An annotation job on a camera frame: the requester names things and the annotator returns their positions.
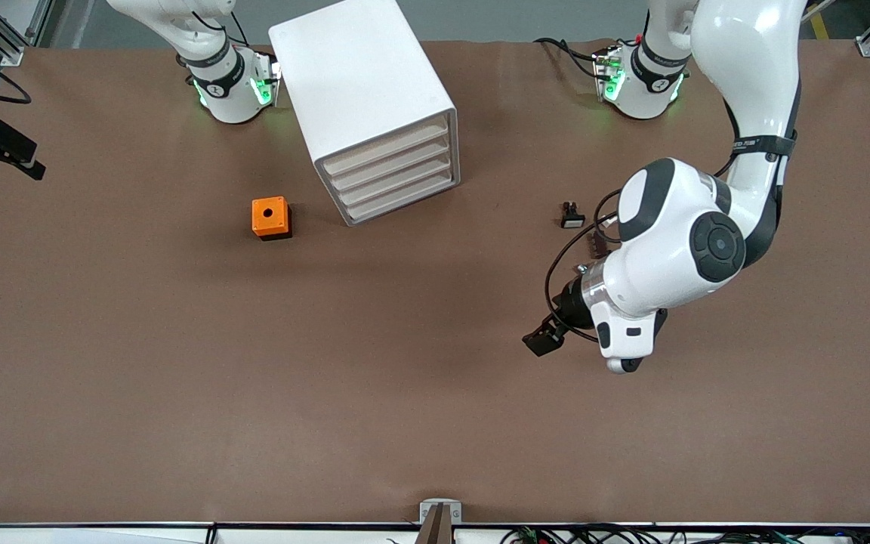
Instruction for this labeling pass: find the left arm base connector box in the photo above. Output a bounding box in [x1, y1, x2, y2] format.
[592, 45, 627, 103]

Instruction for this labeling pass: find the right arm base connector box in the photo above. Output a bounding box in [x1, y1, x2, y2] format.
[252, 47, 283, 107]

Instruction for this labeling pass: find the brown table mat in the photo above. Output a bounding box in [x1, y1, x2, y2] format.
[0, 38, 870, 526]

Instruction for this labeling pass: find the orange box with hole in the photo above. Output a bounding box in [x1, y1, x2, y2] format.
[251, 196, 293, 242]

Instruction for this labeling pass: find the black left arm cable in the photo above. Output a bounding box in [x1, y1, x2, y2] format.
[545, 189, 625, 345]

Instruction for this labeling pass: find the black cable bundle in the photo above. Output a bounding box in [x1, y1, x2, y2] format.
[499, 524, 870, 544]

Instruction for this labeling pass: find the grey metal bracket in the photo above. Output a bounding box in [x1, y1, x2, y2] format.
[419, 499, 463, 525]

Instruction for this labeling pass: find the black base cable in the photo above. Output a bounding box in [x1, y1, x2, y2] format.
[533, 36, 603, 80]

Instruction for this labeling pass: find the white table edge rail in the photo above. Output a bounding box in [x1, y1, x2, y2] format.
[0, 521, 870, 544]

